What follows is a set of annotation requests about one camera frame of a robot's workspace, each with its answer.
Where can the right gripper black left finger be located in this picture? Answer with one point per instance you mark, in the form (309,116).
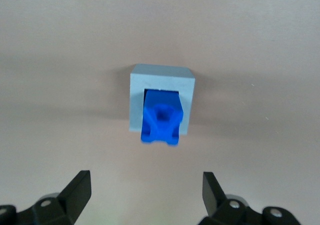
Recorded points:
(75,197)

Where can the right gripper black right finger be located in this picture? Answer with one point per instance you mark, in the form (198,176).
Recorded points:
(215,200)

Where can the blue plastic part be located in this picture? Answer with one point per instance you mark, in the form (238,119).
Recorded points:
(160,132)

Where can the gray cube base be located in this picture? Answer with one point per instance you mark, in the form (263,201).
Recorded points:
(136,105)

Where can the brown table cover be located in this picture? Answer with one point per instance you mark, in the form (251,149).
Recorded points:
(50,60)

